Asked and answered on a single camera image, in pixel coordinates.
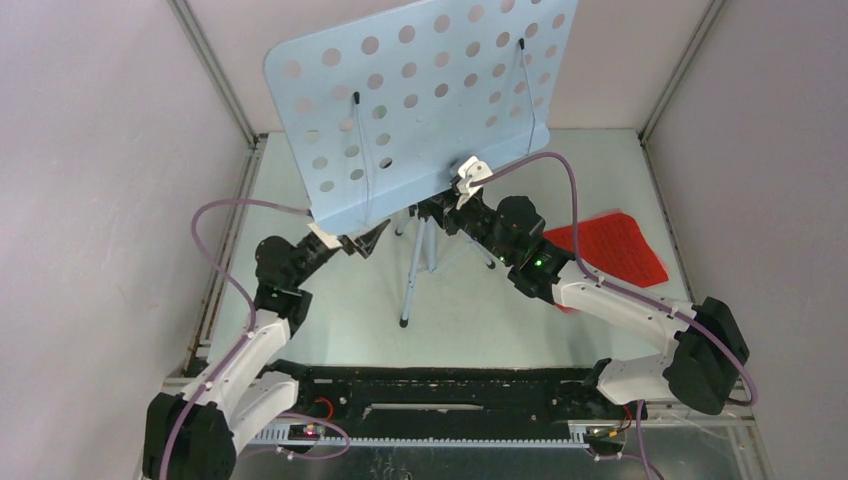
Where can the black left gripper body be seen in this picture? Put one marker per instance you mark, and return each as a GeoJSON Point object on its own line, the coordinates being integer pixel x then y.
{"type": "Point", "coordinates": [346, 245]}

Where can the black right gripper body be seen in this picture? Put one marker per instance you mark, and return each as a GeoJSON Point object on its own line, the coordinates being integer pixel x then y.
{"type": "Point", "coordinates": [472, 219]}

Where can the light blue music stand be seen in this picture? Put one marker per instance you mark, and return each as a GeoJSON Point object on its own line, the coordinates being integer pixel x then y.
{"type": "Point", "coordinates": [380, 112]}

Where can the red sheet music page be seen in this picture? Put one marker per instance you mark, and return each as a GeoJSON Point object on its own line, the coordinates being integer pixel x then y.
{"type": "Point", "coordinates": [614, 243]}

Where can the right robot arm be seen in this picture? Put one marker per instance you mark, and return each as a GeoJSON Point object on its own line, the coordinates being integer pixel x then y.
{"type": "Point", "coordinates": [700, 348]}

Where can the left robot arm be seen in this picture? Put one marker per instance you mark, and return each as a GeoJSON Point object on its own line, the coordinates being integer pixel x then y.
{"type": "Point", "coordinates": [199, 432]}

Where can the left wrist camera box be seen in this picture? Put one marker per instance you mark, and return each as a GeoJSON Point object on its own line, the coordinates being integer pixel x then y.
{"type": "Point", "coordinates": [331, 241]}

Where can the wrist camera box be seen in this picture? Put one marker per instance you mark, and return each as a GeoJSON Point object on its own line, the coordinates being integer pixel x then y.
{"type": "Point", "coordinates": [331, 241]}
{"type": "Point", "coordinates": [468, 179]}

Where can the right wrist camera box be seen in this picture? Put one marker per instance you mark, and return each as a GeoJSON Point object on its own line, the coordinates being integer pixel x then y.
{"type": "Point", "coordinates": [468, 179]}

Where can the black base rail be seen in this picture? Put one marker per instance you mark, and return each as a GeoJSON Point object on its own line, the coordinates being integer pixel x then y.
{"type": "Point", "coordinates": [453, 404]}

